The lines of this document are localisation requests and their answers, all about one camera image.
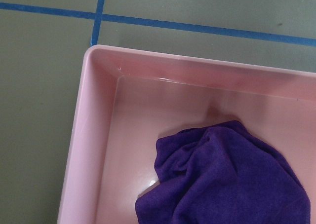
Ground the pink plastic bin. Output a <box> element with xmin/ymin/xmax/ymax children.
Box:
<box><xmin>58</xmin><ymin>45</ymin><xmax>316</xmax><ymax>224</ymax></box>

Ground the purple microfiber cloth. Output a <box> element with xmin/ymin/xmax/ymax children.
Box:
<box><xmin>135</xmin><ymin>121</ymin><xmax>311</xmax><ymax>224</ymax></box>

